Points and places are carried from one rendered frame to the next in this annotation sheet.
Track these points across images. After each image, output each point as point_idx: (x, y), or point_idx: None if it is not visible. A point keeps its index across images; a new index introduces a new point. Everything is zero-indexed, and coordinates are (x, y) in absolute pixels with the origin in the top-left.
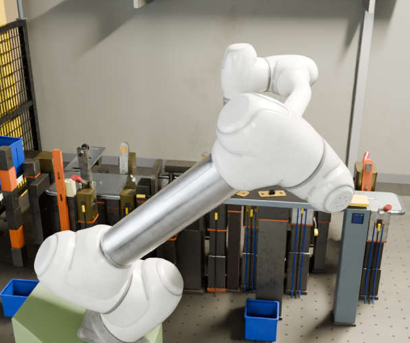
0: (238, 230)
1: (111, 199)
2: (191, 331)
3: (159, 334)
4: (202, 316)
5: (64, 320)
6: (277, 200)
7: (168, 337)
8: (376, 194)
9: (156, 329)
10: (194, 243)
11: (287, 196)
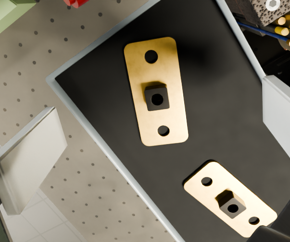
0: (232, 9)
1: None
2: (84, 17)
3: (10, 15)
4: (119, 5)
5: None
6: (200, 232)
7: (50, 0)
8: None
9: None
10: None
11: (247, 238)
